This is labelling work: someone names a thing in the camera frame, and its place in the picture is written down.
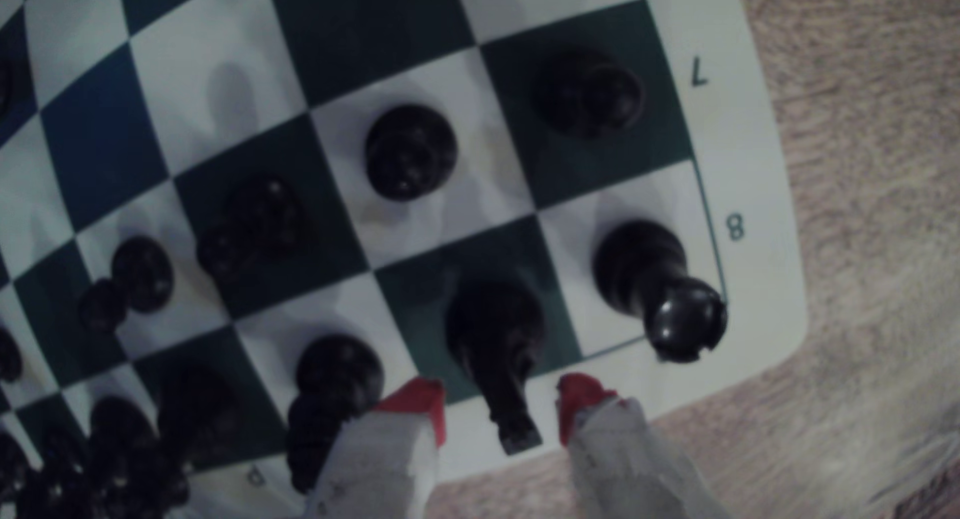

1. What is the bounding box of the black queen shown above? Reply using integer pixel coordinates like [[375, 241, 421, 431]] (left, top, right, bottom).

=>
[[112, 365, 245, 519]]

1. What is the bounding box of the black bishop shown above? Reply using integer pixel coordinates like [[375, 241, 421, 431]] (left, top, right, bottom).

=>
[[0, 429, 35, 505], [285, 333, 386, 496]]

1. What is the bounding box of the green white chess board mat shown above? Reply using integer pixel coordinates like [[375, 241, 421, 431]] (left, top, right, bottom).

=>
[[0, 0, 810, 519]]

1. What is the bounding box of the black knight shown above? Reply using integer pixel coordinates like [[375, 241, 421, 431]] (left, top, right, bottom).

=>
[[444, 279, 546, 456]]

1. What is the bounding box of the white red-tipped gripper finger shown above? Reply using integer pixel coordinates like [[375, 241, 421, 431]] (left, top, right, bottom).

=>
[[303, 376, 449, 519], [556, 372, 732, 519]]

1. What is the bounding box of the black king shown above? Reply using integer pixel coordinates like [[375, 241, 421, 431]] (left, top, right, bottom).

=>
[[30, 395, 159, 519]]

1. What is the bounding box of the black rook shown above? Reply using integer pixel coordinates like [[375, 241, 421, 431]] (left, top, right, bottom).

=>
[[592, 219, 729, 364]]

